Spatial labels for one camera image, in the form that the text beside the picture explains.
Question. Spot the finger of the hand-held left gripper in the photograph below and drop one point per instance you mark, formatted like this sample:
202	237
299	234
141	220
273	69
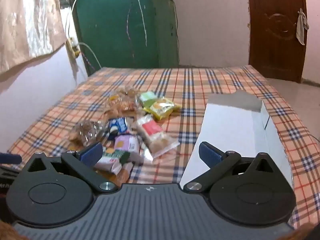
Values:
10	158

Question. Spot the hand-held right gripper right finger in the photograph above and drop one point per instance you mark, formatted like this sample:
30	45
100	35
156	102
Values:
211	153

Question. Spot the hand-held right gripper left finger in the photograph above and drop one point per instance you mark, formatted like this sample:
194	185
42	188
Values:
90	153

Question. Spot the clear bag of round cookies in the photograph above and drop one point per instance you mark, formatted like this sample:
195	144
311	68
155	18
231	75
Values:
82	132

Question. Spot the green and white snack packet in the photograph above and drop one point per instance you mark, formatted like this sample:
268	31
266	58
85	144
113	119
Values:
112	156

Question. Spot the white cardboard box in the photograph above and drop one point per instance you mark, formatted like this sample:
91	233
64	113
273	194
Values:
225	120

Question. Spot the purple snack packet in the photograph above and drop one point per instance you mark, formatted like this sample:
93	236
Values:
125	142

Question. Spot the orange snack packet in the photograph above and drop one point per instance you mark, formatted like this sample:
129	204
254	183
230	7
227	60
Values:
123	173

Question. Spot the blue snack packet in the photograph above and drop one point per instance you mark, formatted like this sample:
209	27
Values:
118	125

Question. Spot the red print bread bag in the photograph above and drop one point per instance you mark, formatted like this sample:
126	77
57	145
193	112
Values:
120	112

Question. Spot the red and white cracker packet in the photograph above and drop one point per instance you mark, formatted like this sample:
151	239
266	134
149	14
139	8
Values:
151	128

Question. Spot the yellow snack packet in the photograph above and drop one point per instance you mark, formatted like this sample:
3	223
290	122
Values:
161	107

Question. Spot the small clear bag brown snacks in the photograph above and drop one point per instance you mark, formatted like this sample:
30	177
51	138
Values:
122	95

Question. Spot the plaid tablecloth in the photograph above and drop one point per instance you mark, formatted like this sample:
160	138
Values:
200	85

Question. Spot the light green snack packet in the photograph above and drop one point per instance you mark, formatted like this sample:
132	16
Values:
147	97

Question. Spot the green cabinet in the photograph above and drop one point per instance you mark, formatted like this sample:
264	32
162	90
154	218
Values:
112	30

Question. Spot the brown wooden door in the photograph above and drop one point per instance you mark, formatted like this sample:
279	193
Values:
270	42

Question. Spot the beige curtain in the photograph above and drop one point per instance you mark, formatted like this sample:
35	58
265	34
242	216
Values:
25	17

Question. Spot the grey rag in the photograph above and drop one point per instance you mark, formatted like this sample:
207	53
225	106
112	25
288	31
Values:
301	27

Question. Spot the wall power strip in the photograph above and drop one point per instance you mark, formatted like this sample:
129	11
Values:
72	47

